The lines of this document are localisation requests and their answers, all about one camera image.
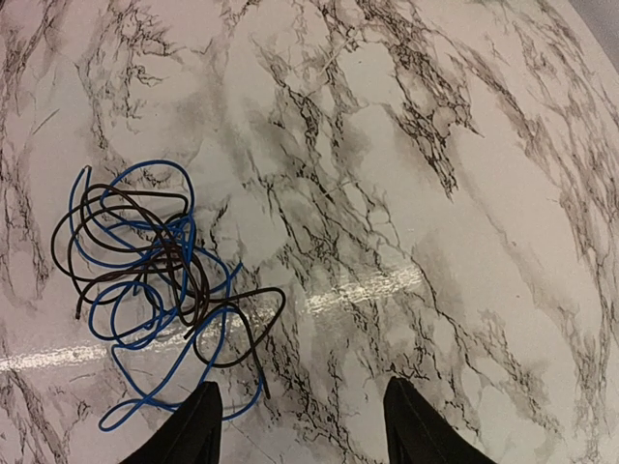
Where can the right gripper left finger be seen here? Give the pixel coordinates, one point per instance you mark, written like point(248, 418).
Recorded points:
point(192, 435)

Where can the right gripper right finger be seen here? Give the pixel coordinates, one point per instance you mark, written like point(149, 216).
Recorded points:
point(416, 432)

